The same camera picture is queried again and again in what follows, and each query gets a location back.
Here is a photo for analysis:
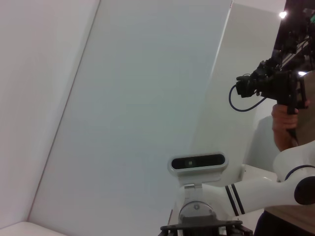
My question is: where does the blue camera cable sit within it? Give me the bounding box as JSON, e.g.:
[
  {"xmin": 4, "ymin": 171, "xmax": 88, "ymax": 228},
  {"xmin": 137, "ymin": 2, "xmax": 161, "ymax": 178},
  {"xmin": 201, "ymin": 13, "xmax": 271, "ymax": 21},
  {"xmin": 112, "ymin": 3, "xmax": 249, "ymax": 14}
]
[{"xmin": 229, "ymin": 85, "xmax": 267, "ymax": 112}]

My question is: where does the grey round head joint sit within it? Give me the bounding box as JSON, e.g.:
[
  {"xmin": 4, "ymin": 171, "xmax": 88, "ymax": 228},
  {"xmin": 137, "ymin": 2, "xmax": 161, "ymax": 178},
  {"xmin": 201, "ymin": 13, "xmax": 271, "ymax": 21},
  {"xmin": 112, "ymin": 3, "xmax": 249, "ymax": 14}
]
[{"xmin": 178, "ymin": 201, "xmax": 217, "ymax": 220}]

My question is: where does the silver robot head camera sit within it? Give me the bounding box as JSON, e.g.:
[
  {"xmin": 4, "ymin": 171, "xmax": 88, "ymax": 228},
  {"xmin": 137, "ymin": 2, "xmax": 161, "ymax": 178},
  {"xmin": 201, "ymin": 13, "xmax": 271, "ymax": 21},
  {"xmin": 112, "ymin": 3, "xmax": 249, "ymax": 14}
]
[{"xmin": 167, "ymin": 152, "xmax": 229, "ymax": 182}]

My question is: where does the person's hand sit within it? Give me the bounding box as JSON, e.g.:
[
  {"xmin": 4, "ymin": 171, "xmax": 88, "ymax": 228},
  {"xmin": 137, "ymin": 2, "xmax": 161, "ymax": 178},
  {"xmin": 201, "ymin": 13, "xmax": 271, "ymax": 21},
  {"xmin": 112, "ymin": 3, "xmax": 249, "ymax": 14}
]
[{"xmin": 271, "ymin": 103, "xmax": 299, "ymax": 131}]

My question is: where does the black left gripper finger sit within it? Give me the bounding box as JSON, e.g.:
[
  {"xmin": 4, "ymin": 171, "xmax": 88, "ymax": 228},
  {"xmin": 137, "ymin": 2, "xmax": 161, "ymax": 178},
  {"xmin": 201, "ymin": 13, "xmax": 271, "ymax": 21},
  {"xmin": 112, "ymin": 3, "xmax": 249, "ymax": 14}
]
[
  {"xmin": 206, "ymin": 216, "xmax": 254, "ymax": 236},
  {"xmin": 160, "ymin": 216, "xmax": 207, "ymax": 236}
]

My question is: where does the person's forearm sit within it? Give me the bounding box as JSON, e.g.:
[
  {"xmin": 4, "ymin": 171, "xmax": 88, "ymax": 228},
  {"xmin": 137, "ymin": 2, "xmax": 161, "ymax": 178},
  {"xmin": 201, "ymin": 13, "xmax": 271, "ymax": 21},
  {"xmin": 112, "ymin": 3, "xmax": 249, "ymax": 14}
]
[{"xmin": 272, "ymin": 129, "xmax": 300, "ymax": 152}]

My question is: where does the black handheld video camera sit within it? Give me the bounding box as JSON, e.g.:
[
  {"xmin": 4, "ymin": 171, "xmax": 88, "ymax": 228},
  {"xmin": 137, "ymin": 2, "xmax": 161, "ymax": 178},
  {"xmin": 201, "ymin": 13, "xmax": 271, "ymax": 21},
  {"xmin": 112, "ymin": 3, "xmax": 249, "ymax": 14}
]
[{"xmin": 235, "ymin": 55, "xmax": 310, "ymax": 135}]

